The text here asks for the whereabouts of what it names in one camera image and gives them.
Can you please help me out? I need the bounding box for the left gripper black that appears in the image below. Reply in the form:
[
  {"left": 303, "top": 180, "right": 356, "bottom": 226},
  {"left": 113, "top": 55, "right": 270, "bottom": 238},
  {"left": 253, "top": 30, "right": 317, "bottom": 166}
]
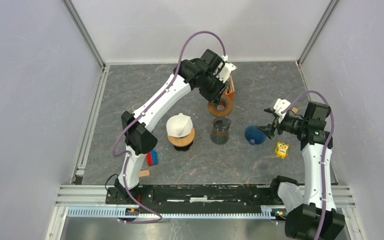
[{"left": 198, "top": 71, "right": 229, "bottom": 105}]

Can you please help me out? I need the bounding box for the dark wooden ring holder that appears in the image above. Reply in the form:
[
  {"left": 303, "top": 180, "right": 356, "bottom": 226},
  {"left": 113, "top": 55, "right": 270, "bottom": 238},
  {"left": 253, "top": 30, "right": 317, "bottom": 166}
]
[{"left": 207, "top": 94, "right": 234, "bottom": 117}]

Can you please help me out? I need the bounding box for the white paper coffee filter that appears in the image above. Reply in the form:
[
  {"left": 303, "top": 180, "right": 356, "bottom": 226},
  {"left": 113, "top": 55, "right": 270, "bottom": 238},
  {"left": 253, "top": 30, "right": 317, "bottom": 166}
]
[{"left": 166, "top": 113, "right": 193, "bottom": 138}]

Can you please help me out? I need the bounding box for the grey glass carafe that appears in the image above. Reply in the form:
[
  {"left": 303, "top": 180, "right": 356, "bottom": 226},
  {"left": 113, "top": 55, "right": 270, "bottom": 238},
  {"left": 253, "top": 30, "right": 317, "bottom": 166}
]
[{"left": 210, "top": 116, "right": 232, "bottom": 145}]

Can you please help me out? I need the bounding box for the light wooden ring holder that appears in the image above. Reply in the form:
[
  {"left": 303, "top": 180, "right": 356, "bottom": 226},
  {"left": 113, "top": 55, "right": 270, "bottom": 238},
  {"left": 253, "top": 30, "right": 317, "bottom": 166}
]
[{"left": 167, "top": 128, "right": 195, "bottom": 147}]

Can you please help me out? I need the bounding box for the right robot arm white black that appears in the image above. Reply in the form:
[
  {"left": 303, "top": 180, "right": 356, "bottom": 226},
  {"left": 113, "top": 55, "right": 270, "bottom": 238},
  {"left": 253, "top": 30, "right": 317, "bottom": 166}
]
[{"left": 257, "top": 98, "right": 346, "bottom": 240}]

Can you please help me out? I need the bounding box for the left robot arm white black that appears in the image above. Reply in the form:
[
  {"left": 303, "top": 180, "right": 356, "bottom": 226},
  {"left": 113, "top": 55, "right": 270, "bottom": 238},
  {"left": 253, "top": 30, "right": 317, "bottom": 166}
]
[{"left": 114, "top": 49, "right": 237, "bottom": 204}]

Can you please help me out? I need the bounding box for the blue ribbed cone dripper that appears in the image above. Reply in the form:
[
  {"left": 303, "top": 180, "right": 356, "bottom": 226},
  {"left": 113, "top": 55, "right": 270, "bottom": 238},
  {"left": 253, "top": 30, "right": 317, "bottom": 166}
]
[{"left": 244, "top": 125, "right": 267, "bottom": 145}]

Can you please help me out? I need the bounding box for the orange filter box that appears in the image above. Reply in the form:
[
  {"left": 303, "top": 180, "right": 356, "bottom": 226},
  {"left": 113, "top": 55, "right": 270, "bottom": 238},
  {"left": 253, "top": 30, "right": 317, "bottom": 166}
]
[{"left": 223, "top": 76, "right": 235, "bottom": 100}]

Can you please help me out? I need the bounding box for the yellow owl toy block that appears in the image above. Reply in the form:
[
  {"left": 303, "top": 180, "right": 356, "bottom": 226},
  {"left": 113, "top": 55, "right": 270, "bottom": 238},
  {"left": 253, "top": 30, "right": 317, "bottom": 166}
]
[{"left": 274, "top": 142, "right": 289, "bottom": 159}]

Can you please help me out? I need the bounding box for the small wooden cube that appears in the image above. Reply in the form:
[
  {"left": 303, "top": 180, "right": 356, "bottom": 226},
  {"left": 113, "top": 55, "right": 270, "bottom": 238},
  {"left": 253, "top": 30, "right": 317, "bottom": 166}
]
[{"left": 290, "top": 107, "right": 298, "bottom": 115}]

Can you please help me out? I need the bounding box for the red blue lego brick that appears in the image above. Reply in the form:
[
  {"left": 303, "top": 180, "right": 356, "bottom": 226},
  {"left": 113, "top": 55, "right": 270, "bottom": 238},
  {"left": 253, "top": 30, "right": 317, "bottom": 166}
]
[{"left": 146, "top": 149, "right": 159, "bottom": 167}]

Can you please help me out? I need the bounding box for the long wooden block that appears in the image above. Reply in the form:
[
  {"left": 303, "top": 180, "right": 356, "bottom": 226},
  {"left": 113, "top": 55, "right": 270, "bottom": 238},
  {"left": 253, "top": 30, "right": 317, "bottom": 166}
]
[{"left": 139, "top": 170, "right": 150, "bottom": 178}]

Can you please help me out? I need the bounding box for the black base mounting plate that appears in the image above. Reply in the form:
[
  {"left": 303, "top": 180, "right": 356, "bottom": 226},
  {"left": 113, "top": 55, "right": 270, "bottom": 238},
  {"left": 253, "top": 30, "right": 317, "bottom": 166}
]
[{"left": 105, "top": 184, "right": 283, "bottom": 215}]

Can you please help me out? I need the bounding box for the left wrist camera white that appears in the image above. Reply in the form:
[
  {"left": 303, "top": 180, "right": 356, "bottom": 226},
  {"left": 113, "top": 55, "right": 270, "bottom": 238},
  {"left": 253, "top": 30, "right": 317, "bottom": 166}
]
[{"left": 215, "top": 55, "right": 237, "bottom": 83}]

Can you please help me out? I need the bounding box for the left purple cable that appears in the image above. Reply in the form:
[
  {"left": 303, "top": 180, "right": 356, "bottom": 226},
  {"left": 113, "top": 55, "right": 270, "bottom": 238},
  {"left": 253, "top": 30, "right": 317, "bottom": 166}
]
[{"left": 112, "top": 30, "right": 228, "bottom": 225}]

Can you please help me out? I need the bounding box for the aluminium frame rail front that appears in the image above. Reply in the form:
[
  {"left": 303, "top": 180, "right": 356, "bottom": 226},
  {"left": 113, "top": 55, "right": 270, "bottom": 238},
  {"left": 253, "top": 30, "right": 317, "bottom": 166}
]
[{"left": 44, "top": 184, "right": 367, "bottom": 240}]

